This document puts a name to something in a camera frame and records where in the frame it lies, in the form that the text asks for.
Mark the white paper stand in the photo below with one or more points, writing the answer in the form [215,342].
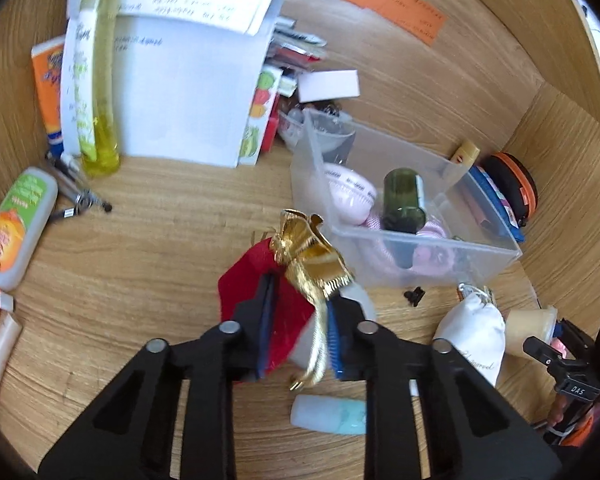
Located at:
[184,73]

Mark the orange green glue bottle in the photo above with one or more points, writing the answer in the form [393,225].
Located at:
[23,216]

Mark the dark green glass bottle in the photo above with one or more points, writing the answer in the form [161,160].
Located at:
[403,202]

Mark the white round plastic jar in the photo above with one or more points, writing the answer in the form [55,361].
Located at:
[302,350]

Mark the light blue small bottle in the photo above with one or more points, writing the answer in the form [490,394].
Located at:
[329,415]

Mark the blue patchwork pouch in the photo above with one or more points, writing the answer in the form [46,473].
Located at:
[503,220]

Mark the beige cream plastic tub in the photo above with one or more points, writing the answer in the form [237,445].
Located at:
[523,323]

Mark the clear plastic storage bin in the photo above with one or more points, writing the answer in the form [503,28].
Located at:
[453,247]

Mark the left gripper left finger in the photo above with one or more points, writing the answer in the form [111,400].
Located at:
[127,431]

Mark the clear bowl with clips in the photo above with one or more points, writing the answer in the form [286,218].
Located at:
[332,127]

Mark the black orange zipper case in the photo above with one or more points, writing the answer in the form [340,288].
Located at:
[514,181]

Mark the metal nail clippers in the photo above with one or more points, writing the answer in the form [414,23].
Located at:
[73,185]

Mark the pink round compact case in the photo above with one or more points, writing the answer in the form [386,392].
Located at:
[352,194]

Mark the yellow spray bottle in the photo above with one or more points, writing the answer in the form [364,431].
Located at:
[93,59]

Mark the white drawstring cloth pouch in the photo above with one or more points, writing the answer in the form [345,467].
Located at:
[476,328]

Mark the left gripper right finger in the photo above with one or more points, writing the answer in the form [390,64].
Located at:
[471,431]

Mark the stack of books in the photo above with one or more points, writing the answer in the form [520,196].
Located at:
[290,53]

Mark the yellow lotion tube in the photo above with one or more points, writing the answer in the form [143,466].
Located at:
[461,162]

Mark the red velvet gold-ribbon pouch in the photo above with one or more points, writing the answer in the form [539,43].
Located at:
[275,289]

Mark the small white cardboard box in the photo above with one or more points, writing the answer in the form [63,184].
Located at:
[328,85]

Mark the orange tube behind bottle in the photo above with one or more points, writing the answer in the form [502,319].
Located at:
[47,64]

